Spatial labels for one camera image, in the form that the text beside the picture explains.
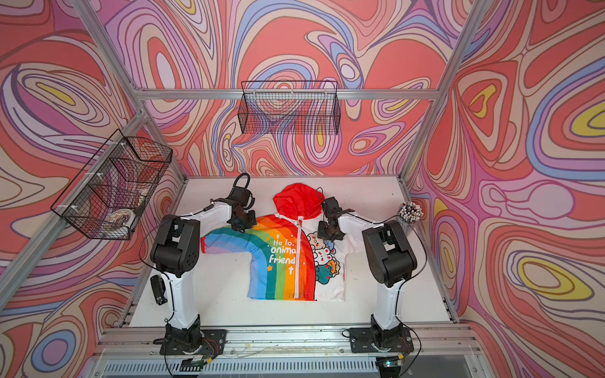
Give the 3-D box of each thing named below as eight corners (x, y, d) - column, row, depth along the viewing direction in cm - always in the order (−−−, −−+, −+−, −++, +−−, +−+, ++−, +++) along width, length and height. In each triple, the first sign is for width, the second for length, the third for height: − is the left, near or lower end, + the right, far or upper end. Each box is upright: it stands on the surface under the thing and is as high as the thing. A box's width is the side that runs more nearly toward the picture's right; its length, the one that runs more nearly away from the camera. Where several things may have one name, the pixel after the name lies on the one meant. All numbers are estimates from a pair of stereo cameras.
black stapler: (161, 306, 83) (155, 302, 80) (155, 281, 89) (150, 276, 86) (170, 301, 84) (164, 297, 81) (164, 277, 90) (159, 272, 87)
